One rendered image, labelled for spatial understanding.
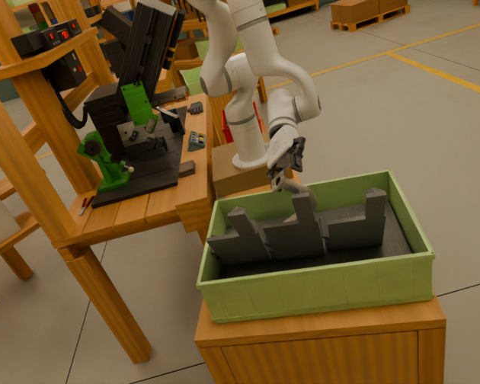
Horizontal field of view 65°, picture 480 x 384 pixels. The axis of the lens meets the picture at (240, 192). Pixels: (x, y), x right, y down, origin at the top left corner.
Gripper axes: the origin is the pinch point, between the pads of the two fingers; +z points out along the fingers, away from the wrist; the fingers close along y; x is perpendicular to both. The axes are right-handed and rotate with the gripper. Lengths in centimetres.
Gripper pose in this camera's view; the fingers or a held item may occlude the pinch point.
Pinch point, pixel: (286, 177)
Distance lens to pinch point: 97.6
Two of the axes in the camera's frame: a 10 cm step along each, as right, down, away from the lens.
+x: 8.8, 3.1, 3.7
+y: 4.8, -5.3, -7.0
